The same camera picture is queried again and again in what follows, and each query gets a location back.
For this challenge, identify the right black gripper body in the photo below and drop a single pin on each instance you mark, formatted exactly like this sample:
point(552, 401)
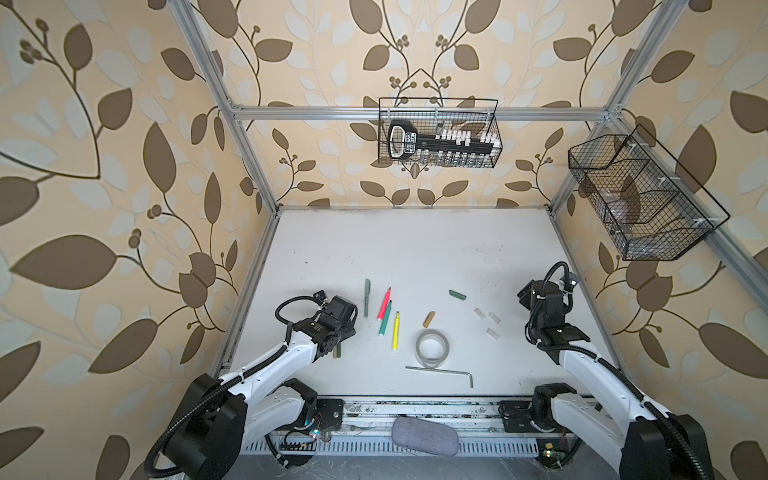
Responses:
point(525, 299)

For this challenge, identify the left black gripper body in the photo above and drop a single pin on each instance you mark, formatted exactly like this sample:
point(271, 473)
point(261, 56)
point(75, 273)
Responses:
point(346, 332)

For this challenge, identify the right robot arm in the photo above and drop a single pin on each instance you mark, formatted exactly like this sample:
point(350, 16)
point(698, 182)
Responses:
point(634, 434)

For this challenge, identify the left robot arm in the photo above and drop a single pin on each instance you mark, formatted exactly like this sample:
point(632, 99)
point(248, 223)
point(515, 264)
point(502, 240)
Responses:
point(217, 417)

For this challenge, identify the pink highlighter pen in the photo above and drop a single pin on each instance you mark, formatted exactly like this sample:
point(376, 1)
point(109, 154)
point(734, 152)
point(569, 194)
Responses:
point(384, 304)

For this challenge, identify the teal highlighter pen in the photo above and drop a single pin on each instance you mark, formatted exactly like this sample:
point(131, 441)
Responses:
point(385, 318)

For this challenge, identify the yellow highlighter pen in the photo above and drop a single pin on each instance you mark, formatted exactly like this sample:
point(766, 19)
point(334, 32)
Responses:
point(396, 332)

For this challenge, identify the dark green pen cap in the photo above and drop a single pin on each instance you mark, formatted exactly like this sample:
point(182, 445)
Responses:
point(457, 295)

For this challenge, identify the clear tape roll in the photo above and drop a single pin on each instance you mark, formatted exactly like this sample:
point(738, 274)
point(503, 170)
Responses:
point(432, 349)

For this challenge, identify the metal hex key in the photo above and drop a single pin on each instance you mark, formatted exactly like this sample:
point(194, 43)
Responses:
point(466, 374)

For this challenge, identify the grey fabric pouch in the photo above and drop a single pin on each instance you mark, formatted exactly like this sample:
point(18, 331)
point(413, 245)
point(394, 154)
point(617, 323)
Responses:
point(425, 436)

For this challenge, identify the black socket holder tool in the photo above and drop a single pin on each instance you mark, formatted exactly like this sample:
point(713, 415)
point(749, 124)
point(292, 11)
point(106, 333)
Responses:
point(405, 141)

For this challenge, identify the right wire basket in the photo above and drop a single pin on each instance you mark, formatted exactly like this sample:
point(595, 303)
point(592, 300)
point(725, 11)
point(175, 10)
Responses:
point(652, 206)

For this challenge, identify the wire basket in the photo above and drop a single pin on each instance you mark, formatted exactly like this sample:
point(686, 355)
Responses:
point(652, 206)
point(474, 114)

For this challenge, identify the back wire basket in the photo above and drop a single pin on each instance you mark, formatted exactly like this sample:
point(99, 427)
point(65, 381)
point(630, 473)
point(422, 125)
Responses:
point(474, 114)

